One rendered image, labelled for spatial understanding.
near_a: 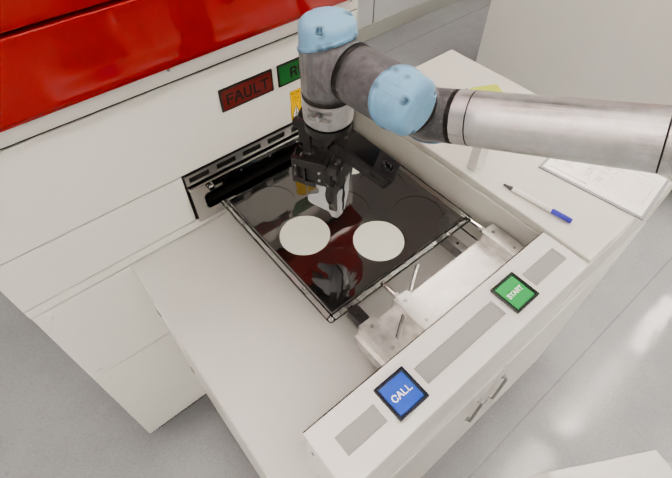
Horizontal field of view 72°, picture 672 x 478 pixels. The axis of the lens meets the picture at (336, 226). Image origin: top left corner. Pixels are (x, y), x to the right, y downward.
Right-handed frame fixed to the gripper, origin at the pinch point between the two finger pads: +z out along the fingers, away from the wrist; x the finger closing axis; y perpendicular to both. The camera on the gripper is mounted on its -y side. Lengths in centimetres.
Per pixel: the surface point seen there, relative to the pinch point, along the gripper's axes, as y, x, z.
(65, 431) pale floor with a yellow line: 81, 41, 99
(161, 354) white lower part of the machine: 43, 19, 54
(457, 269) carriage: -22.7, -3.6, 11.1
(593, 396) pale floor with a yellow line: -82, -34, 99
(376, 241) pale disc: -6.5, -3.0, 9.1
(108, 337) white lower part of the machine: 47, 26, 35
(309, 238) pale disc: 6.0, 1.1, 9.0
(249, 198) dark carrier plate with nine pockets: 22.2, -4.3, 9.2
